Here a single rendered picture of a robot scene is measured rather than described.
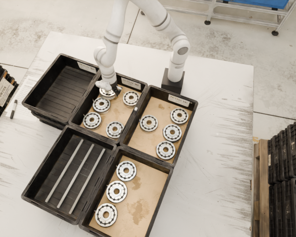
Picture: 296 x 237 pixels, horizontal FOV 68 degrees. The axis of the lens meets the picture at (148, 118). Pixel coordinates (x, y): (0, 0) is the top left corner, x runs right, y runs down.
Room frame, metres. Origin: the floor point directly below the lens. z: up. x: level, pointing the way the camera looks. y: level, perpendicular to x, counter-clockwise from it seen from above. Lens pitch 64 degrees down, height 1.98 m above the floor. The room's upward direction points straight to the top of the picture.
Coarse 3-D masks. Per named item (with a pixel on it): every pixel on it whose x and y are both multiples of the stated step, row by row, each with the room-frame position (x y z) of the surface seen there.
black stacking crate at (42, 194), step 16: (64, 144) 0.39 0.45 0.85; (96, 144) 0.40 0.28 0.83; (48, 160) 0.29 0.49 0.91; (64, 160) 0.31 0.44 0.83; (80, 160) 0.31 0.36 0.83; (96, 160) 0.31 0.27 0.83; (48, 176) 0.22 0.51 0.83; (64, 176) 0.22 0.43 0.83; (80, 176) 0.22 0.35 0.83; (96, 176) 0.22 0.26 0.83; (32, 192) 0.14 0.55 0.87; (48, 192) 0.15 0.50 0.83; (64, 192) 0.15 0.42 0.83; (64, 208) 0.07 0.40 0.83; (80, 208) 0.07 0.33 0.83
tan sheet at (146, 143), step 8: (152, 104) 0.65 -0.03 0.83; (160, 104) 0.65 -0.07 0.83; (168, 104) 0.65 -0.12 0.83; (144, 112) 0.59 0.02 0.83; (152, 112) 0.59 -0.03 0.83; (160, 112) 0.59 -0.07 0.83; (168, 112) 0.59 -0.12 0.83; (160, 120) 0.54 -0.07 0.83; (168, 120) 0.54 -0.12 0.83; (136, 128) 0.49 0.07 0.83; (160, 128) 0.49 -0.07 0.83; (184, 128) 0.49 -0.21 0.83; (136, 136) 0.44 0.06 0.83; (144, 136) 0.44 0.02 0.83; (152, 136) 0.44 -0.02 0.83; (160, 136) 0.44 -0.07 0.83; (128, 144) 0.40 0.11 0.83; (136, 144) 0.40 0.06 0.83; (144, 144) 0.40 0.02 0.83; (152, 144) 0.40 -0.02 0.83; (176, 144) 0.40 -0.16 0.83; (152, 152) 0.35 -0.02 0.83; (176, 152) 0.35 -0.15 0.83
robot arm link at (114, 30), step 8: (120, 0) 0.82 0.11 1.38; (128, 0) 0.84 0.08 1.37; (112, 8) 0.80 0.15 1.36; (120, 8) 0.80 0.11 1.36; (112, 16) 0.77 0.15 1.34; (120, 16) 0.78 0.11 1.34; (112, 24) 0.75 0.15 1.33; (120, 24) 0.75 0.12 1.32; (112, 32) 0.73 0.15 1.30; (120, 32) 0.74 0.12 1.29; (112, 40) 0.71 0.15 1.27
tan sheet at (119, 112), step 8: (128, 88) 0.76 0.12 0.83; (120, 96) 0.70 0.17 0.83; (112, 104) 0.65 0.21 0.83; (120, 104) 0.65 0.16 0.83; (88, 112) 0.59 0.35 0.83; (112, 112) 0.59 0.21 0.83; (120, 112) 0.59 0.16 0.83; (128, 112) 0.59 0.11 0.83; (104, 120) 0.54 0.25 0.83; (112, 120) 0.54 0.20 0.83; (120, 120) 0.54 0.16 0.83; (104, 128) 0.49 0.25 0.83
